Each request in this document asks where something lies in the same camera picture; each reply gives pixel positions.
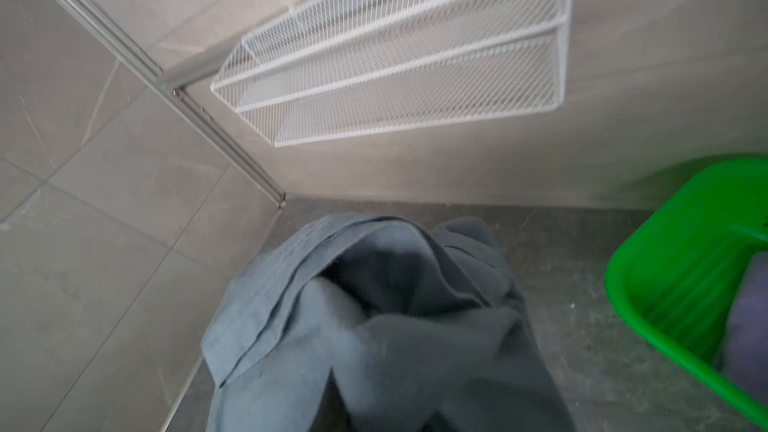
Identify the grey blue t shirt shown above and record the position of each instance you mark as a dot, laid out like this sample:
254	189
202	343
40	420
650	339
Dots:
371	323

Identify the green plastic basket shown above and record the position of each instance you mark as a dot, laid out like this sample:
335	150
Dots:
674	280

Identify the purple t shirt in basket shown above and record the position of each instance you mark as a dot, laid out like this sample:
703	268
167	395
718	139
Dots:
744	349

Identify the white wire mesh shelf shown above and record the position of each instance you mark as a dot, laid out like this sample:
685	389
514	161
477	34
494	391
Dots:
333	69

